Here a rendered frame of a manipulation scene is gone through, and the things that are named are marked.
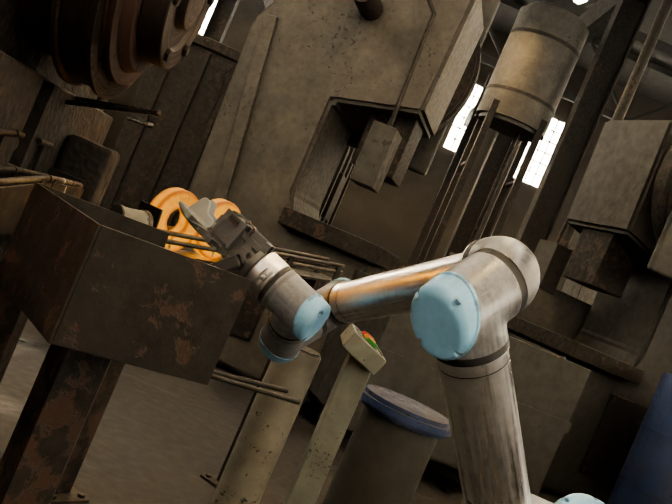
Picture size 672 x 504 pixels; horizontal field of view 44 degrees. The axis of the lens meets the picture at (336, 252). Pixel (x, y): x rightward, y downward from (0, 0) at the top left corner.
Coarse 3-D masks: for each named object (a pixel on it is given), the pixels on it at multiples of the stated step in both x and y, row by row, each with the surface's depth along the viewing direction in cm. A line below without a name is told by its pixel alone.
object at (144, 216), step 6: (114, 204) 184; (114, 210) 184; (120, 210) 183; (126, 210) 183; (132, 210) 186; (138, 210) 188; (144, 210) 190; (126, 216) 182; (132, 216) 184; (138, 216) 186; (144, 216) 188; (150, 216) 189; (144, 222) 187; (150, 222) 188
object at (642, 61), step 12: (660, 12) 775; (660, 24) 773; (648, 36) 777; (648, 48) 774; (648, 60) 776; (636, 72) 774; (636, 84) 774; (624, 96) 775; (624, 108) 774; (564, 240) 775
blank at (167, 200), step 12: (168, 192) 193; (180, 192) 194; (156, 204) 191; (168, 204) 193; (192, 204) 199; (168, 216) 194; (180, 216) 201; (180, 228) 200; (192, 228) 201; (180, 240) 200
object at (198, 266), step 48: (48, 192) 104; (48, 240) 98; (96, 240) 88; (144, 240) 119; (48, 288) 93; (96, 288) 90; (144, 288) 93; (192, 288) 96; (240, 288) 99; (48, 336) 88; (96, 336) 91; (144, 336) 94; (192, 336) 97; (48, 384) 103; (96, 384) 106; (48, 432) 104; (0, 480) 105; (48, 480) 105
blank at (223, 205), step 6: (216, 204) 205; (222, 204) 207; (228, 204) 208; (234, 204) 210; (216, 210) 206; (222, 210) 207; (234, 210) 211; (216, 216) 206; (198, 234) 204; (192, 240) 206; (198, 252) 208; (204, 252) 207; (210, 252) 209; (210, 258) 210; (216, 258) 212
